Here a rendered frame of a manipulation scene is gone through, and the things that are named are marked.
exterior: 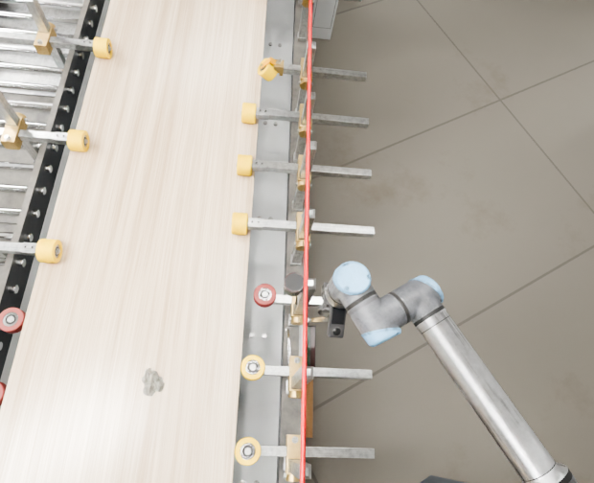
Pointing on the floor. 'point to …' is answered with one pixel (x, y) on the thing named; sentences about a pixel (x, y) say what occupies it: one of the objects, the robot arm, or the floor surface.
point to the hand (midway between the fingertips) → (328, 316)
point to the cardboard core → (309, 410)
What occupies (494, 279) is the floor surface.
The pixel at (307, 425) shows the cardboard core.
